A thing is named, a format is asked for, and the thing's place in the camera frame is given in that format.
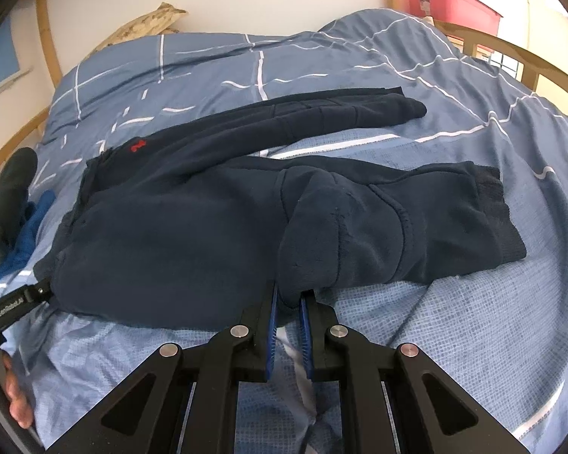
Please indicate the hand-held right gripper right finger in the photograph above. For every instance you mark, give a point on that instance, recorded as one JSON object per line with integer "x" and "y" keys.
{"x": 305, "y": 335}

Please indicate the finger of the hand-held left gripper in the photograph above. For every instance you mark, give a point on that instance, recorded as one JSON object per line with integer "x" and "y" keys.
{"x": 40, "y": 288}

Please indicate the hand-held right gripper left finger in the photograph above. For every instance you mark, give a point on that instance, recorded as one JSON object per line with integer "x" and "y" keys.
{"x": 270, "y": 340}

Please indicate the navy blue hoodie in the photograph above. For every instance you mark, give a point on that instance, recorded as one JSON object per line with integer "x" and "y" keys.
{"x": 170, "y": 227}

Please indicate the person's left hand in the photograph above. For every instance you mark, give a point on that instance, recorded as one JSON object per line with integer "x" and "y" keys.
{"x": 21, "y": 402}

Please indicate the bright blue cloth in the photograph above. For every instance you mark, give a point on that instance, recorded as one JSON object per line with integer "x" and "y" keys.
{"x": 28, "y": 234}

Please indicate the dark green cloth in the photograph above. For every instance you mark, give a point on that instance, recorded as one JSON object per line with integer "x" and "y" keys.
{"x": 4, "y": 208}

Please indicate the blue window blind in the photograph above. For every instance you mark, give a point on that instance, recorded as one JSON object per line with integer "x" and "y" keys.
{"x": 0, "y": 56}

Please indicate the blue checked duvet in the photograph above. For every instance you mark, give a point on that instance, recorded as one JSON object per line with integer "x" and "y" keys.
{"x": 454, "y": 118}

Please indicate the beige patterned pillow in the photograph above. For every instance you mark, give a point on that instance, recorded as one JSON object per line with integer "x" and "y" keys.
{"x": 146, "y": 23}

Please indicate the red storage bin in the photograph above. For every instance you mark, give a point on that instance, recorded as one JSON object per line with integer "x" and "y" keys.
{"x": 454, "y": 7}

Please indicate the wooden bunk bed frame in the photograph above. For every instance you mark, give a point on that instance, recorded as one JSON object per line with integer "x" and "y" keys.
{"x": 52, "y": 47}

